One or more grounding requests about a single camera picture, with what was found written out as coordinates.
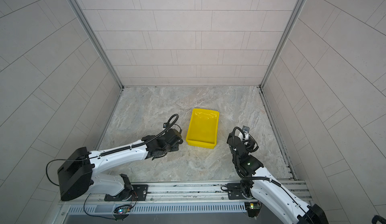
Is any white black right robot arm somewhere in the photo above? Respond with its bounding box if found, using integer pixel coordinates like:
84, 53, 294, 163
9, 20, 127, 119
227, 127, 328, 224

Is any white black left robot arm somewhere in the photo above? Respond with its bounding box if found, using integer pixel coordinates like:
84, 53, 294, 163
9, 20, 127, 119
57, 129, 183, 201

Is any yellow plastic bin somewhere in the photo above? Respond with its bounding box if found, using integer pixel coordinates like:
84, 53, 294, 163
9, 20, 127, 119
186, 108, 220, 149

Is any right circuit board module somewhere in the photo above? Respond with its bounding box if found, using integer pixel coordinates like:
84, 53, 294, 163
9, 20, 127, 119
244, 201, 261, 218

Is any left green circuit board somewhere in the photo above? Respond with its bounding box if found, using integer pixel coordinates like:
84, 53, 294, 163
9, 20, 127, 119
113, 205, 132, 215

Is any black object bottom right corner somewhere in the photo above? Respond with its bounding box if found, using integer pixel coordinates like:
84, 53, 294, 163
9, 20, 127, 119
372, 215, 386, 224

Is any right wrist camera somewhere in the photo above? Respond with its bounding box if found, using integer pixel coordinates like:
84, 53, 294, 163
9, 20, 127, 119
242, 126, 250, 134

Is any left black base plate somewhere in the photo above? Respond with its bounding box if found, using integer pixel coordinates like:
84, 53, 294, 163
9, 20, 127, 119
104, 184, 148, 201

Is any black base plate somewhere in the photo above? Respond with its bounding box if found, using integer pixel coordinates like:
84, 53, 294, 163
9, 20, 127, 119
104, 184, 148, 201
221, 183, 254, 200

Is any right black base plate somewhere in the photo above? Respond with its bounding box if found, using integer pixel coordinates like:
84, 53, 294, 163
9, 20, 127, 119
221, 183, 254, 200

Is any aluminium mounting rail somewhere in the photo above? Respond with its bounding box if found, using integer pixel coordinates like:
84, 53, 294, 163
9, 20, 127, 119
58, 179, 313, 206

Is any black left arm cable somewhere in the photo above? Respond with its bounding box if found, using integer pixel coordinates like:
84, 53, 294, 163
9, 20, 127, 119
46, 114, 180, 220

